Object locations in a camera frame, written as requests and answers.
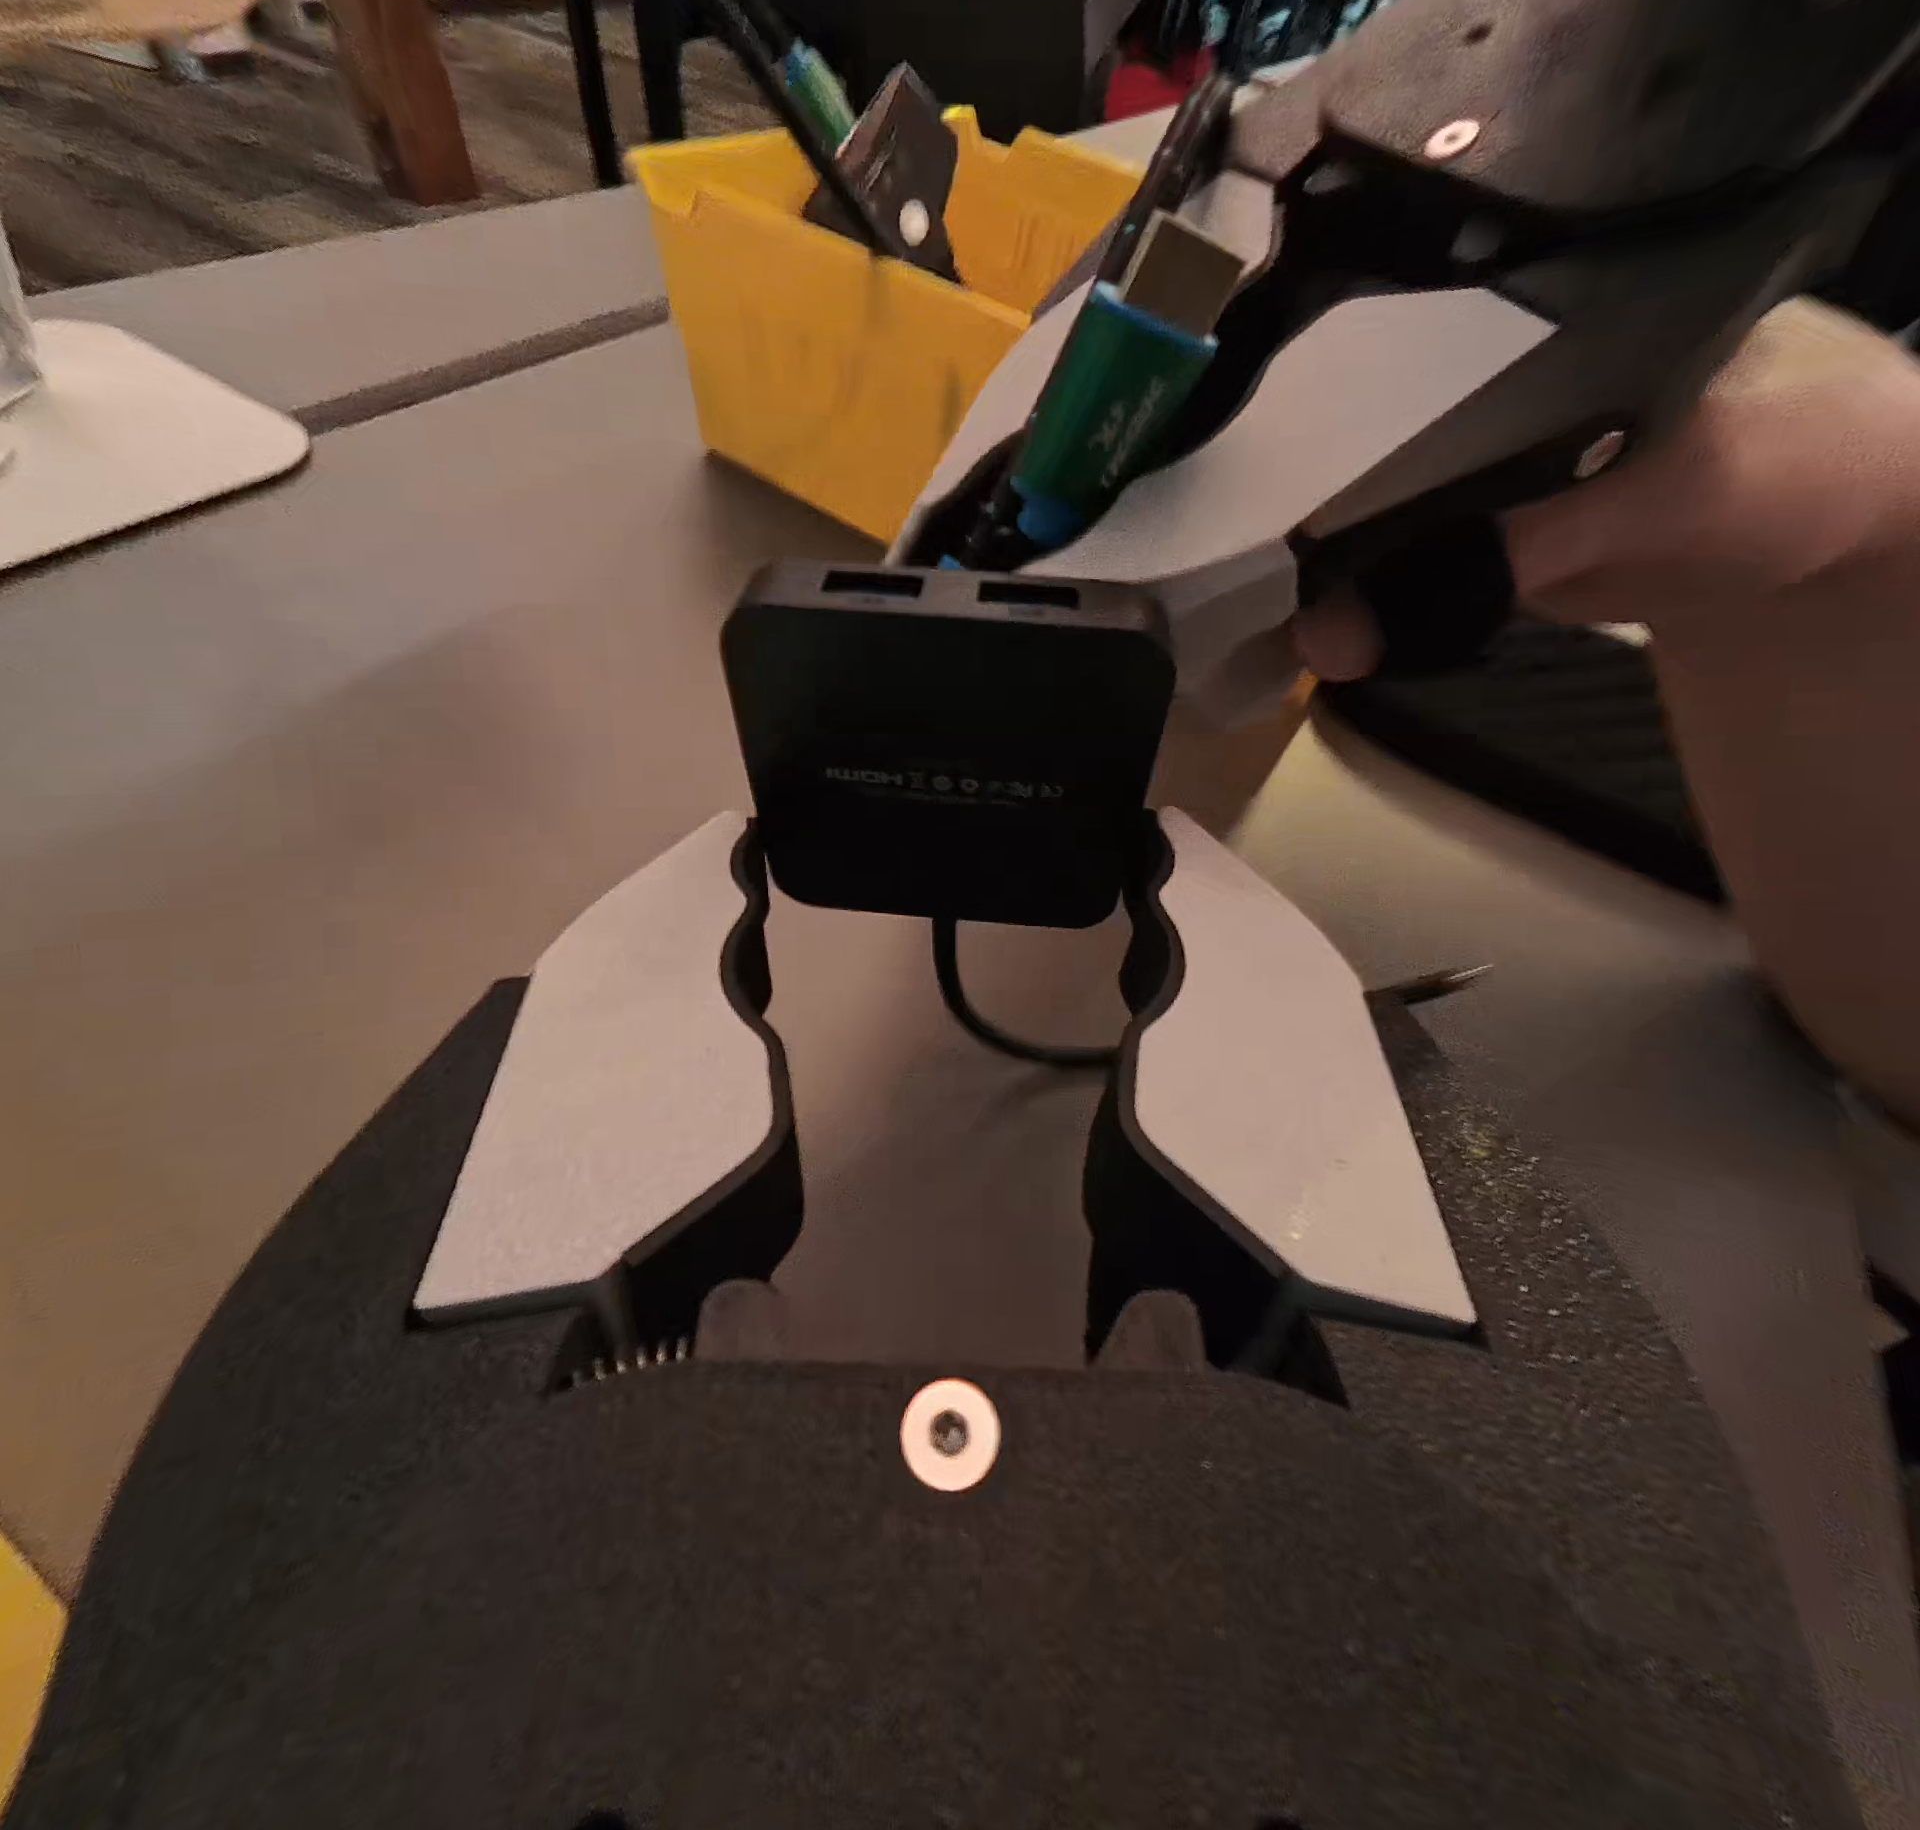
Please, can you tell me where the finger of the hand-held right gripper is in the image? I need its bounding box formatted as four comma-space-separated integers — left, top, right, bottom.
1047, 285, 1569, 734
885, 165, 1288, 568

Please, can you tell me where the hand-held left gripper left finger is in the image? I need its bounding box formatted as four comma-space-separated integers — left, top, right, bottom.
412, 810, 806, 1388

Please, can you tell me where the black HDMI switch with cable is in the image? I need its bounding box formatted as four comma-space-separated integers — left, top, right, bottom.
720, 560, 1502, 1069

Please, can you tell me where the white board stand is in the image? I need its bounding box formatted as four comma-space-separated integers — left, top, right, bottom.
0, 316, 315, 574

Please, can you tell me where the black metal desk frame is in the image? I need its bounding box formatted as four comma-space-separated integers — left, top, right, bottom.
543, 0, 627, 193

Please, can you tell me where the wooden post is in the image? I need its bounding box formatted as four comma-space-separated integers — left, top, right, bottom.
291, 0, 483, 211

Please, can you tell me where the black quilted pad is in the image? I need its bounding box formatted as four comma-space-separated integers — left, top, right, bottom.
1320, 616, 1728, 905

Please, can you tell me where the red cloth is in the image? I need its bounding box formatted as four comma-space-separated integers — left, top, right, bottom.
1108, 45, 1218, 124

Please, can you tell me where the yellow plastic bin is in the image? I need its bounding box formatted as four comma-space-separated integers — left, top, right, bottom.
0, 1534, 71, 1775
627, 104, 1153, 544

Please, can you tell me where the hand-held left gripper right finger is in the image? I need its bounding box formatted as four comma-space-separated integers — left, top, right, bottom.
1082, 807, 1480, 1373

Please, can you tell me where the person's right hand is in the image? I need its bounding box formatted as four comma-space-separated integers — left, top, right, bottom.
1291, 300, 1920, 691

